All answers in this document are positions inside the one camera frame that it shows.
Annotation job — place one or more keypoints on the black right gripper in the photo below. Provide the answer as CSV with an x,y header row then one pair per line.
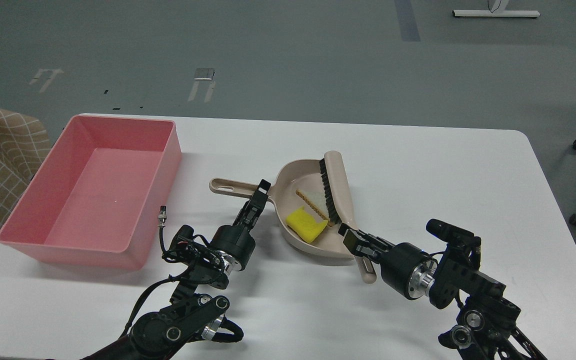
x,y
404,267

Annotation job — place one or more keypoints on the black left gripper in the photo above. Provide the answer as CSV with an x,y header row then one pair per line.
x,y
235,240

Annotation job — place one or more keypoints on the beige hand brush black bristles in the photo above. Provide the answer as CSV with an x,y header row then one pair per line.
x,y
340,206

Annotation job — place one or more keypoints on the beige plastic dustpan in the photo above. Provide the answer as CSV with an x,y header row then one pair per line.
x,y
303,174

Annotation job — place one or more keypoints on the yellow sponge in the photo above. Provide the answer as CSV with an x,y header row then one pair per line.
x,y
305,225

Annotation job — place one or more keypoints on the toast bread slice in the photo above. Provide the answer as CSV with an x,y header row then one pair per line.
x,y
316,201

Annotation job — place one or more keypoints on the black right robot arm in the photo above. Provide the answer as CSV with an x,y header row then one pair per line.
x,y
486,325

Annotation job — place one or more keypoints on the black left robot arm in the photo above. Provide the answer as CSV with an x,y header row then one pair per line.
x,y
192,316

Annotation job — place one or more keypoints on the pink plastic bin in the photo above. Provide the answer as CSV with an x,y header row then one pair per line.
x,y
96,197

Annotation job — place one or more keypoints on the white desk base foot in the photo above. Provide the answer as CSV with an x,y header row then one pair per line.
x,y
496,9

